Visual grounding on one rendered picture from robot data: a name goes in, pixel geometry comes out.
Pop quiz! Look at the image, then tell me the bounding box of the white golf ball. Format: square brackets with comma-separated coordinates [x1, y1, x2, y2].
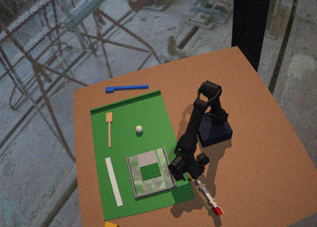
[135, 126, 142, 133]

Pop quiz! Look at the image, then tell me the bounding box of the white flat bar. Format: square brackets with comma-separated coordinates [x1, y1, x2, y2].
[105, 157, 123, 207]

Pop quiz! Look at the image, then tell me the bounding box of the blue l-shaped bar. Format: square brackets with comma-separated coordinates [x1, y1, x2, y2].
[105, 84, 149, 93]

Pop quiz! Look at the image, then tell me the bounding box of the green mat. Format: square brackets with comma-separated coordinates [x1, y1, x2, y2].
[91, 93, 196, 221]

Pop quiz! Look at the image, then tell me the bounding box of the yellow rectangular block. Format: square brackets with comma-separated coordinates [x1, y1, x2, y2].
[105, 222, 120, 227]

